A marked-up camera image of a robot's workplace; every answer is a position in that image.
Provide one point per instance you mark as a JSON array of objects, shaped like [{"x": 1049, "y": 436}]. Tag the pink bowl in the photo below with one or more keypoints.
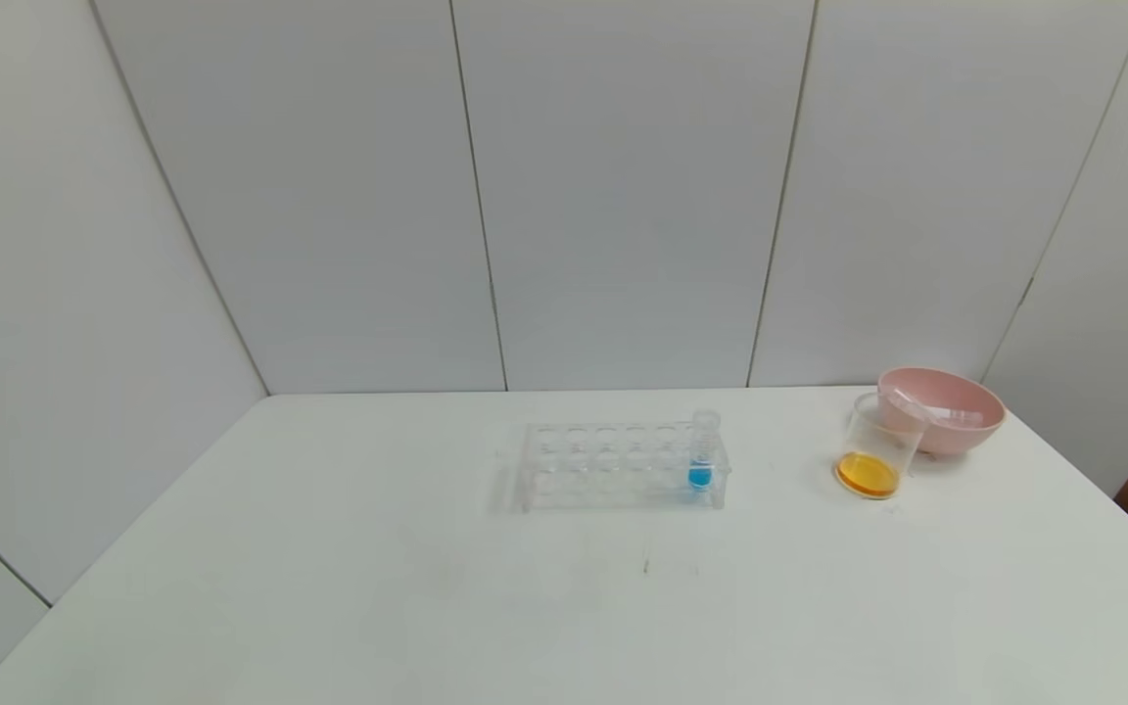
[{"x": 965, "y": 431}]

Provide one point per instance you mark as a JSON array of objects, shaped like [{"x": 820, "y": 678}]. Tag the clear plastic beaker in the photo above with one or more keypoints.
[{"x": 872, "y": 470}]

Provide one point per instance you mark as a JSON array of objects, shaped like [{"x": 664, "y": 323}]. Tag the test tube with red pigment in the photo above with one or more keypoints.
[{"x": 912, "y": 401}]

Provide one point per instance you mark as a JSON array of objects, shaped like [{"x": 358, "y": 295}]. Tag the test tube with blue pigment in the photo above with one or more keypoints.
[{"x": 700, "y": 476}]

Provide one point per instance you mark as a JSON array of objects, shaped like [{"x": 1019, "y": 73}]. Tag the clear acrylic test tube rack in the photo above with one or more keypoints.
[{"x": 608, "y": 480}]

